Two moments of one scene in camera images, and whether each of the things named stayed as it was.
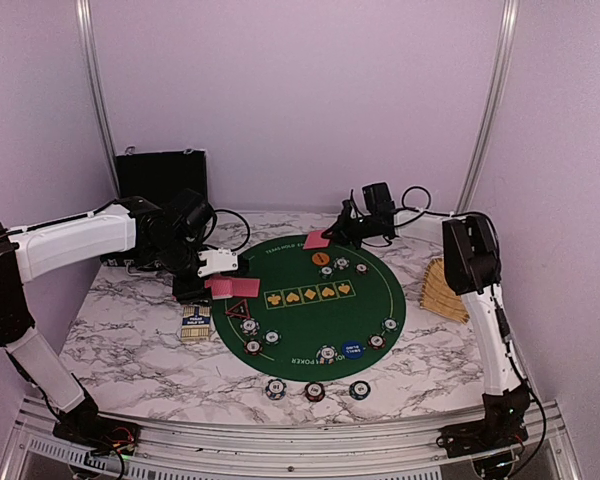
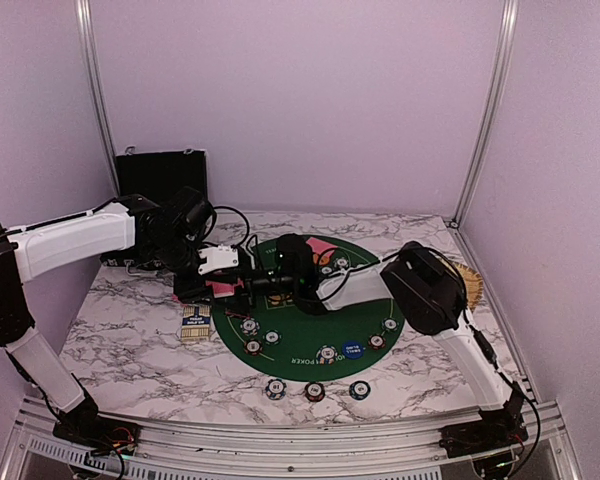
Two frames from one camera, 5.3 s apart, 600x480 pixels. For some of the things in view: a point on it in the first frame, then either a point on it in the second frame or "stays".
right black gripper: [340, 232] to [245, 297]
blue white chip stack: [276, 389] stays
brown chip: [376, 341] stays
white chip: [341, 263] stays
